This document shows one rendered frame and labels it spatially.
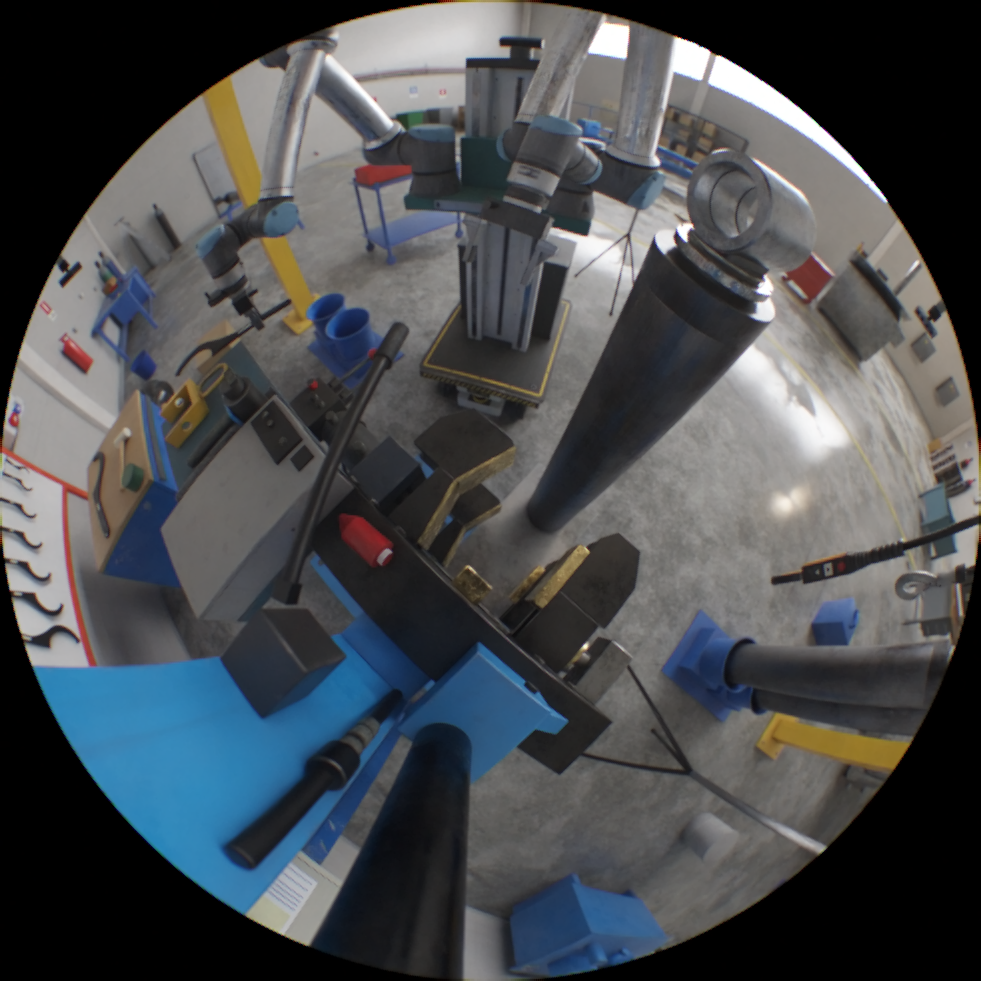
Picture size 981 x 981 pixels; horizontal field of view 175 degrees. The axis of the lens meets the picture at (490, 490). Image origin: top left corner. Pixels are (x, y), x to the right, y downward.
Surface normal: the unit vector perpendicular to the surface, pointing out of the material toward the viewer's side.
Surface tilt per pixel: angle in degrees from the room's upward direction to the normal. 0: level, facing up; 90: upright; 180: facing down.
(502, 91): 90
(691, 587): 0
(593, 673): 0
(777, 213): 65
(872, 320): 90
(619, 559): 0
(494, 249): 90
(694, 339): 90
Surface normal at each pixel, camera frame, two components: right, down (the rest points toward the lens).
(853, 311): -0.74, 0.62
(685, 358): -0.43, 0.85
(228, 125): 0.73, 0.65
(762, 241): 0.18, 0.97
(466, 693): 0.04, -0.32
